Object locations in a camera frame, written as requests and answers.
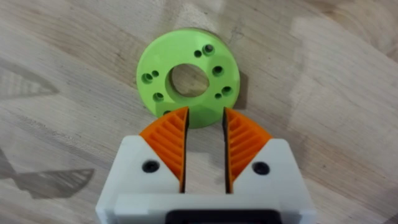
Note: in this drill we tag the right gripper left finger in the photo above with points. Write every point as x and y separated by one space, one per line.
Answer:
155 158

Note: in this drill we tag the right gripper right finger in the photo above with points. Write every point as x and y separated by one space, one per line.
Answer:
264 161

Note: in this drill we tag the green disc with holes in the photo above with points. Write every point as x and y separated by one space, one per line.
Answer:
186 65

